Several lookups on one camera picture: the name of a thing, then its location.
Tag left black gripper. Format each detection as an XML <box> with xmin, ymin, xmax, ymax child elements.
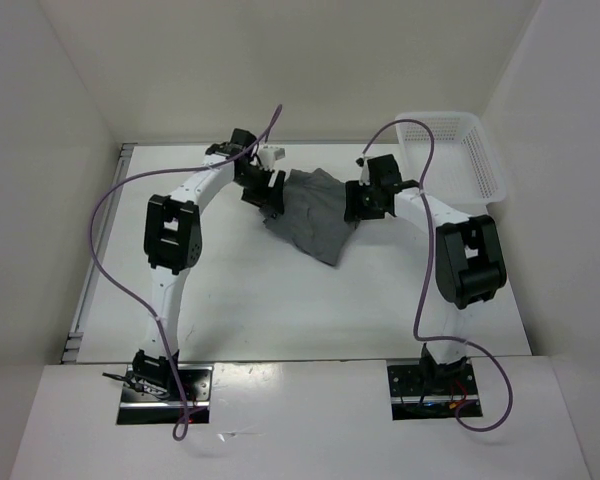
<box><xmin>234</xmin><ymin>165</ymin><xmax>286</xmax><ymax>214</ymax></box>

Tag grey shorts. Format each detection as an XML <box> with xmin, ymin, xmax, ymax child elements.
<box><xmin>260</xmin><ymin>168</ymin><xmax>359</xmax><ymax>267</ymax></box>

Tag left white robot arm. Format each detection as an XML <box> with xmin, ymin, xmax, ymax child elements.
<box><xmin>132</xmin><ymin>129</ymin><xmax>286</xmax><ymax>400</ymax></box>

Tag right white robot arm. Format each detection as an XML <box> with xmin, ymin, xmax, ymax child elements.
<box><xmin>344</xmin><ymin>155</ymin><xmax>507</xmax><ymax>393</ymax></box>

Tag white plastic basket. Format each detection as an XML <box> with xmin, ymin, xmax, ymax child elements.
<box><xmin>395</xmin><ymin>111</ymin><xmax>506</xmax><ymax>206</ymax></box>

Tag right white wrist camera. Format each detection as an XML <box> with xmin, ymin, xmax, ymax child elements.
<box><xmin>355</xmin><ymin>156</ymin><xmax>372</xmax><ymax>186</ymax></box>

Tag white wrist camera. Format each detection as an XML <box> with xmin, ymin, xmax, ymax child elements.
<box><xmin>355</xmin><ymin>156</ymin><xmax>372</xmax><ymax>186</ymax></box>
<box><xmin>255</xmin><ymin>144</ymin><xmax>286</xmax><ymax>171</ymax></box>

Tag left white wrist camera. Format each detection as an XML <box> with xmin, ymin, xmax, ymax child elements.
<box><xmin>255</xmin><ymin>144</ymin><xmax>286</xmax><ymax>171</ymax></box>

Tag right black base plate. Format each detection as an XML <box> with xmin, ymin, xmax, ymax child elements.
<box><xmin>387</xmin><ymin>359</ymin><xmax>483</xmax><ymax>421</ymax></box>

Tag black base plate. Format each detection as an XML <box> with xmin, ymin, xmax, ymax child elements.
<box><xmin>116</xmin><ymin>365</ymin><xmax>213</xmax><ymax>426</ymax></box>
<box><xmin>387</xmin><ymin>359</ymin><xmax>483</xmax><ymax>421</ymax></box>

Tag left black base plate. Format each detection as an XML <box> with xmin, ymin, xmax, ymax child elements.
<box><xmin>116</xmin><ymin>365</ymin><xmax>213</xmax><ymax>426</ymax></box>

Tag aluminium table edge rail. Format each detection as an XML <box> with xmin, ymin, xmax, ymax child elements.
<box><xmin>60</xmin><ymin>143</ymin><xmax>136</xmax><ymax>364</ymax></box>

